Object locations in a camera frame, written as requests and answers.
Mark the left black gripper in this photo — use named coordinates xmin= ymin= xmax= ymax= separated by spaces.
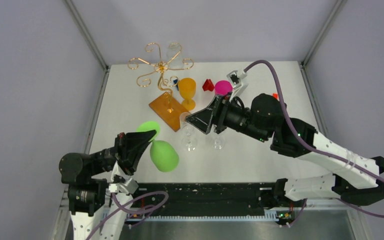
xmin=89 ymin=128 xmax=157 ymax=175

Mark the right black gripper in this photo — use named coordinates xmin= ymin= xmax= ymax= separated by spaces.
xmin=186 ymin=91 xmax=270 ymax=143

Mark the clear stemmed wine glass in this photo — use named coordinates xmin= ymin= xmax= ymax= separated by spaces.
xmin=209 ymin=131 xmax=226 ymax=150

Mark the green plastic goblet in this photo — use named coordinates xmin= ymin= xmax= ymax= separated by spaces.
xmin=136 ymin=121 xmax=180 ymax=173

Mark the orange plastic goblet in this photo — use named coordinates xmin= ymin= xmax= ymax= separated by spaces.
xmin=177 ymin=77 xmax=197 ymax=111

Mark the clear short wine glass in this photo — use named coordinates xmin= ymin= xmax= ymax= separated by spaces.
xmin=166 ymin=42 xmax=184 ymax=69

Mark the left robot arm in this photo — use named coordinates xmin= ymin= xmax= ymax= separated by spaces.
xmin=58 ymin=129 xmax=157 ymax=240

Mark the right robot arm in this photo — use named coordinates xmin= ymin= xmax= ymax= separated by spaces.
xmin=185 ymin=93 xmax=384 ymax=206

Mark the clear tall flute glass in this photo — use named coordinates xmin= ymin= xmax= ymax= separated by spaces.
xmin=179 ymin=112 xmax=198 ymax=152

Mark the pink plastic goblet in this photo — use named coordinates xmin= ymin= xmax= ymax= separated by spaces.
xmin=214 ymin=80 xmax=233 ymax=96

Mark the red block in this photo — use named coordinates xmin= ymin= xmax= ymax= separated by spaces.
xmin=202 ymin=78 xmax=215 ymax=92

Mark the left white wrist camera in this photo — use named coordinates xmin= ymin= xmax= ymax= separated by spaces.
xmin=108 ymin=175 xmax=139 ymax=195

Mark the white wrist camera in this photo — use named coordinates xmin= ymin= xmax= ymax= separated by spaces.
xmin=108 ymin=175 xmax=139 ymax=195
xmin=226 ymin=69 xmax=248 ymax=99

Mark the gold wire wine glass rack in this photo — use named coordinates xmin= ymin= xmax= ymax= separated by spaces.
xmin=127 ymin=42 xmax=195 ymax=132

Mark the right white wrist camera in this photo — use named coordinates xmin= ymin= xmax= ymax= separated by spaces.
xmin=226 ymin=69 xmax=248 ymax=99

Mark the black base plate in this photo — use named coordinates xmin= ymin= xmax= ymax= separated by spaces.
xmin=112 ymin=182 xmax=307 ymax=218

